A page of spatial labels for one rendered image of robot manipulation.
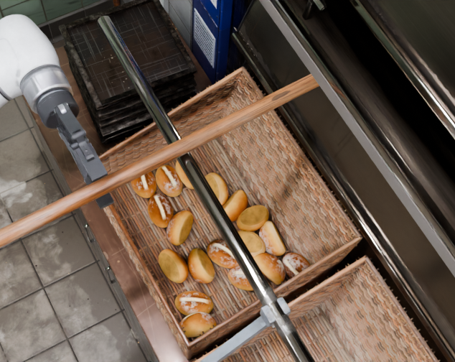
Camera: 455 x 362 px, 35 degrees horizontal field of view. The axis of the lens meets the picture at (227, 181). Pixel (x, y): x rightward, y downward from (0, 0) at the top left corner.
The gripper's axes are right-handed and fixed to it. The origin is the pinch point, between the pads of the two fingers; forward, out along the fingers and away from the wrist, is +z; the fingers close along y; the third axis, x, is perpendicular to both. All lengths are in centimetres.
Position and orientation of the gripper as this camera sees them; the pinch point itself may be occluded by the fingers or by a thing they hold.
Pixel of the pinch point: (100, 185)
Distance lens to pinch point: 134.3
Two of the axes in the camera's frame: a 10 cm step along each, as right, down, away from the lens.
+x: -8.6, 4.4, -2.5
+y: -0.5, 4.2, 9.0
